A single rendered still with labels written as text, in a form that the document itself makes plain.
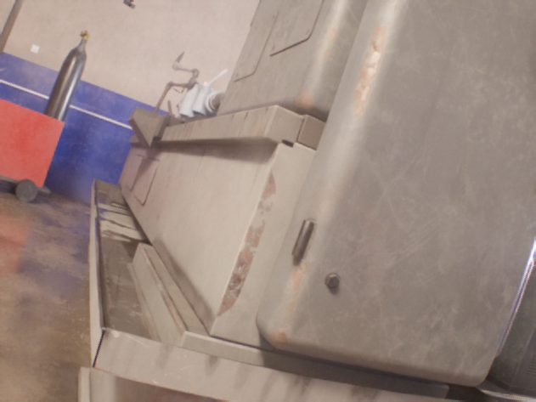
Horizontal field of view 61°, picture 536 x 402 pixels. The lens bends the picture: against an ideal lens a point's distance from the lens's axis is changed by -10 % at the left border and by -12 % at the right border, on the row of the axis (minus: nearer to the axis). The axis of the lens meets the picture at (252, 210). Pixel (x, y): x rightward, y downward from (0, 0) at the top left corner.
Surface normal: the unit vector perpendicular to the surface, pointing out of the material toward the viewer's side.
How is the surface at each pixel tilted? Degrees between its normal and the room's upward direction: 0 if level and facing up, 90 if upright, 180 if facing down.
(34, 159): 90
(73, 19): 90
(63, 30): 90
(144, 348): 90
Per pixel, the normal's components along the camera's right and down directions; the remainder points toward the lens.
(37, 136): 0.59, 0.23
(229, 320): 0.31, 0.13
